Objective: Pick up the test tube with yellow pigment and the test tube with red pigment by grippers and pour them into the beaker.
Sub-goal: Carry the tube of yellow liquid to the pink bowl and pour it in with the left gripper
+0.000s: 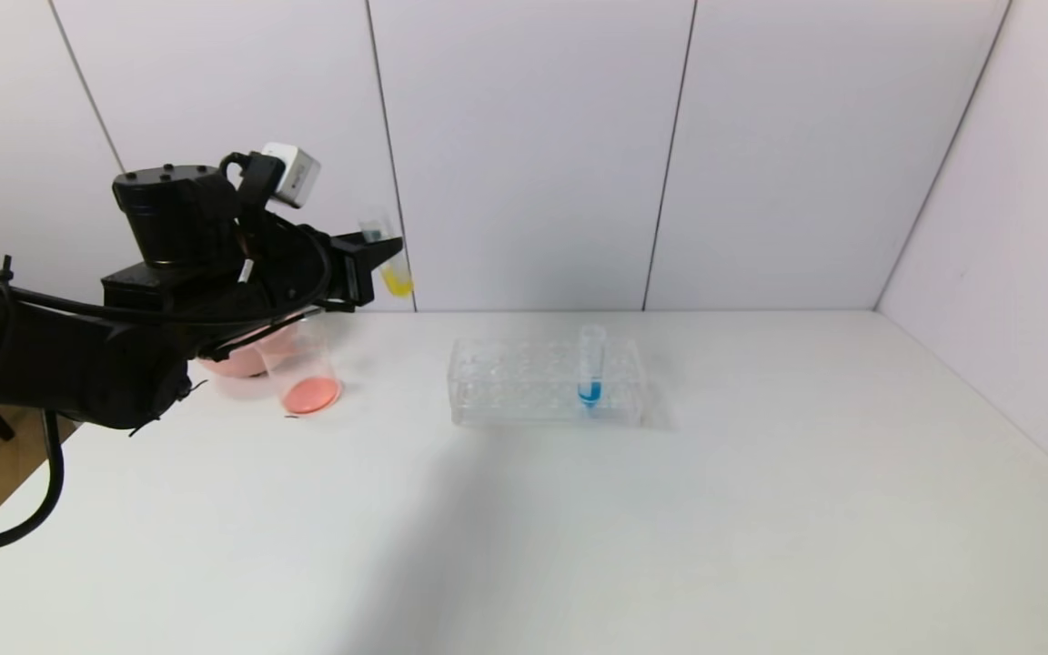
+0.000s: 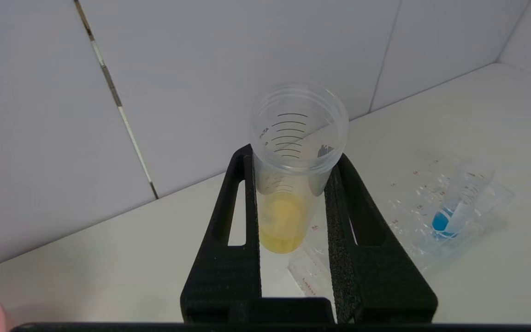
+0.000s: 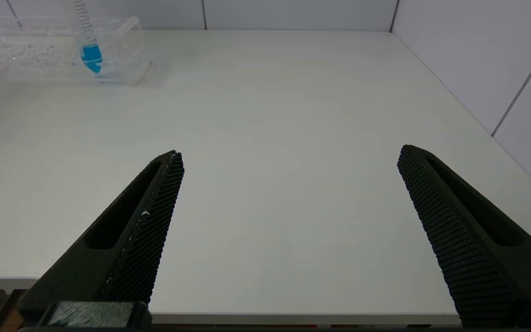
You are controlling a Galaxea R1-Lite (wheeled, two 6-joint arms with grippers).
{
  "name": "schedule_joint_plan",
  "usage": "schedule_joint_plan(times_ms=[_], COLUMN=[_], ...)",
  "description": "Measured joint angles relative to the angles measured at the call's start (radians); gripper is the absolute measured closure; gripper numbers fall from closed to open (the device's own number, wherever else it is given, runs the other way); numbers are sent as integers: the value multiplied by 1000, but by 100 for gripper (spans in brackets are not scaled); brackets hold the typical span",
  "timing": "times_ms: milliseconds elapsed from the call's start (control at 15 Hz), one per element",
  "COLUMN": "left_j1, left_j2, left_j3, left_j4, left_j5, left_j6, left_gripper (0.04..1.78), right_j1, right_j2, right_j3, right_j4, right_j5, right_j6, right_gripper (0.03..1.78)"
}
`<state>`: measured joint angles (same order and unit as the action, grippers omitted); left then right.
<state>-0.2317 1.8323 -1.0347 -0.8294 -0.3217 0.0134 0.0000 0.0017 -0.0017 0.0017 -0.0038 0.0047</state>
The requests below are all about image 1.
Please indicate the clear acrylic test tube rack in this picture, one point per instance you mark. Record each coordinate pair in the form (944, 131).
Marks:
(506, 400)

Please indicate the pink plastic bowl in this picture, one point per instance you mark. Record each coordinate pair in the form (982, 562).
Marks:
(233, 359)

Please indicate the test tube with yellow pigment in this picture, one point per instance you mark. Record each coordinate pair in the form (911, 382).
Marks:
(395, 277)

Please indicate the test tube with blue pigment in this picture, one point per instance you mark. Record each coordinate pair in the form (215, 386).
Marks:
(589, 391)

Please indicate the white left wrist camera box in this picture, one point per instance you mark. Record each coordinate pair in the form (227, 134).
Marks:
(295, 173)

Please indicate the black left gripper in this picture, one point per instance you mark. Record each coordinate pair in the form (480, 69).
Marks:
(347, 270)

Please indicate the clear glass beaker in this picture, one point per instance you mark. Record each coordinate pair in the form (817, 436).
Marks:
(310, 393)

